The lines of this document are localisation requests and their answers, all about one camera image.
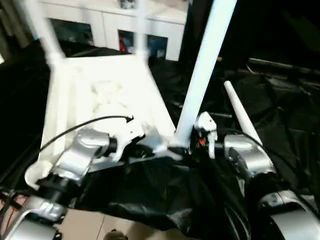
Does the white plastic table leg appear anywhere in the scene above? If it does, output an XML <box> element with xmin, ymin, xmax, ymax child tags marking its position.
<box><xmin>223</xmin><ymin>80</ymin><xmax>264</xmax><ymax>147</ymax></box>
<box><xmin>21</xmin><ymin>0</ymin><xmax>64</xmax><ymax>69</ymax></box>
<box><xmin>133</xmin><ymin>0</ymin><xmax>150</xmax><ymax>67</ymax></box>
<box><xmin>170</xmin><ymin>0</ymin><xmax>238</xmax><ymax>151</ymax></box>

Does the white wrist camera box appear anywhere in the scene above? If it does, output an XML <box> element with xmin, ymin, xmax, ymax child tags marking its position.
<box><xmin>110</xmin><ymin>119</ymin><xmax>147</xmax><ymax>163</ymax></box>
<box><xmin>193</xmin><ymin>112</ymin><xmax>219</xmax><ymax>160</ymax></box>

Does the black plastic mat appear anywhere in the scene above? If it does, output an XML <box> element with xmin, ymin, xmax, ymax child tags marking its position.
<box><xmin>0</xmin><ymin>42</ymin><xmax>320</xmax><ymax>240</ymax></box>

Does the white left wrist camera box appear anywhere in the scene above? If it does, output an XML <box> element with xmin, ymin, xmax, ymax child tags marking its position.
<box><xmin>110</xmin><ymin>119</ymin><xmax>147</xmax><ymax>163</ymax></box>

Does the grey object on cabinet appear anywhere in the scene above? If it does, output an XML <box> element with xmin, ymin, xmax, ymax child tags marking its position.
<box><xmin>119</xmin><ymin>0</ymin><xmax>138</xmax><ymax>9</ymax></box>

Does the red floor cable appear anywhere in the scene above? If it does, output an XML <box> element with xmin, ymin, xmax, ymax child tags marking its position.
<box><xmin>0</xmin><ymin>194</ymin><xmax>26</xmax><ymax>216</ymax></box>

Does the white cabinet with glass doors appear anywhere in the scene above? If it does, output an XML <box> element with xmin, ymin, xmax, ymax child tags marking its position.
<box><xmin>30</xmin><ymin>0</ymin><xmax>190</xmax><ymax>62</ymax></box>

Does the white plastic table top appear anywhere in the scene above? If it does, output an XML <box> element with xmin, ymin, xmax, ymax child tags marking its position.
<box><xmin>25</xmin><ymin>53</ymin><xmax>184</xmax><ymax>189</ymax></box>

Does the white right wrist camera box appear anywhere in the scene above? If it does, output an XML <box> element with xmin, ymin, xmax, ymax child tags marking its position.
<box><xmin>193</xmin><ymin>112</ymin><xmax>219</xmax><ymax>160</ymax></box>

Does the long black bar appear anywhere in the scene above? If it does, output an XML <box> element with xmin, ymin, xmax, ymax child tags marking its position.
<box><xmin>247</xmin><ymin>57</ymin><xmax>320</xmax><ymax>77</ymax></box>

